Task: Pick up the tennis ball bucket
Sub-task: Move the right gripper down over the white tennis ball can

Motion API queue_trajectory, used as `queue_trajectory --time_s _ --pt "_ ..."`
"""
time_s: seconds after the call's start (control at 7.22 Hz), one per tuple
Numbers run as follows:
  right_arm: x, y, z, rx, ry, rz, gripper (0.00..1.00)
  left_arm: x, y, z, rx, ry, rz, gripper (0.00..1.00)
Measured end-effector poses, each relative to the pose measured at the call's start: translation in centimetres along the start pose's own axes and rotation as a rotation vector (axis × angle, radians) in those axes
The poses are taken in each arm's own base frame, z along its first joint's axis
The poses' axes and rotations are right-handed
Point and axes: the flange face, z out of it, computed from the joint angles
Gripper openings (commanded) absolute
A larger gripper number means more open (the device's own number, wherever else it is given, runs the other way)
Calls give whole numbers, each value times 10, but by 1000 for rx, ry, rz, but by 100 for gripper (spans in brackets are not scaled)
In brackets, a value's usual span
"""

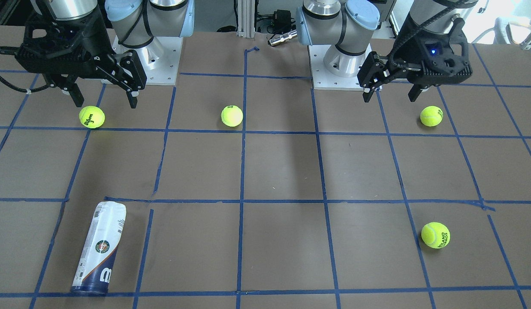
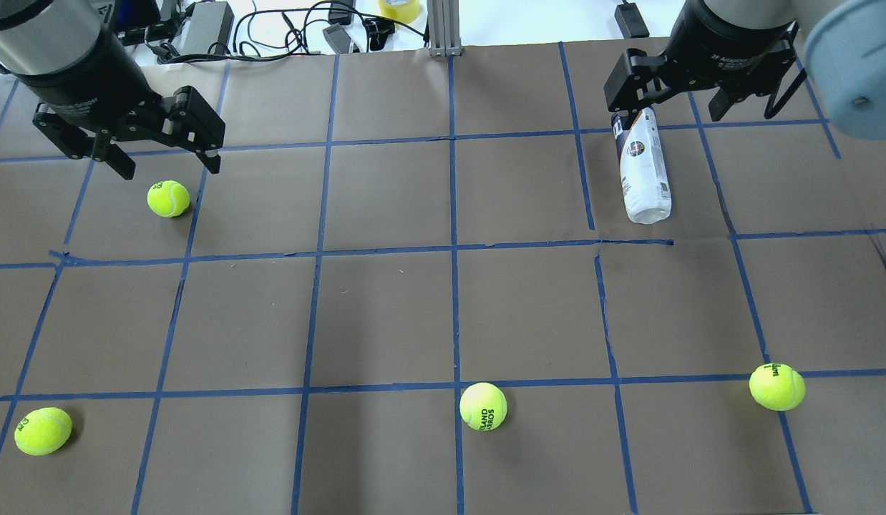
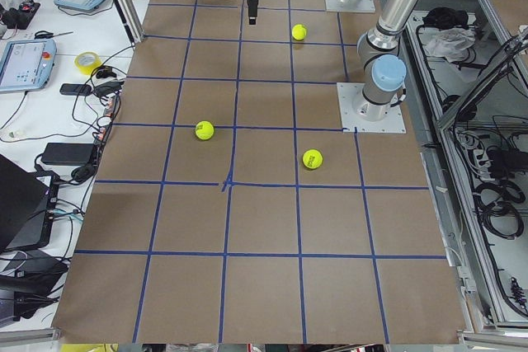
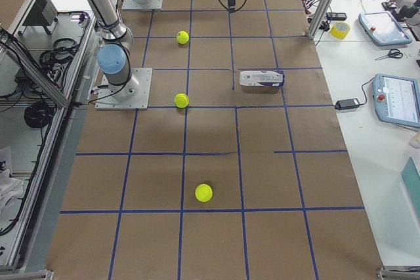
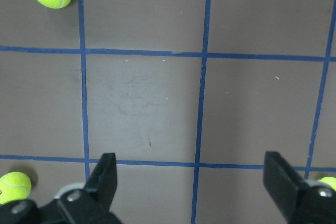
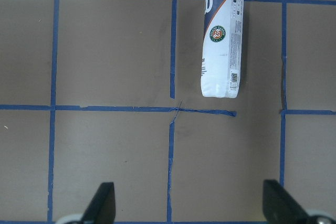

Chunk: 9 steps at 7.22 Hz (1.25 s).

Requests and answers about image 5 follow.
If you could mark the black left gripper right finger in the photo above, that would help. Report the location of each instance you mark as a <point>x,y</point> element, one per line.
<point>299,200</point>

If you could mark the tennis ball centre back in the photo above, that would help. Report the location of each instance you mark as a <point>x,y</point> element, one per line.
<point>331,181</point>

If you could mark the tennis ball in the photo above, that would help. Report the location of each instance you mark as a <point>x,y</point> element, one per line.
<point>331,181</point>
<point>14,186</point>

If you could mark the tennis ball right back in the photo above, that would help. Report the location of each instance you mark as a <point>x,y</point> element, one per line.
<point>14,186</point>

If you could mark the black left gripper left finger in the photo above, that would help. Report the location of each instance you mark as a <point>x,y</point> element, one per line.
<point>89,204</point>

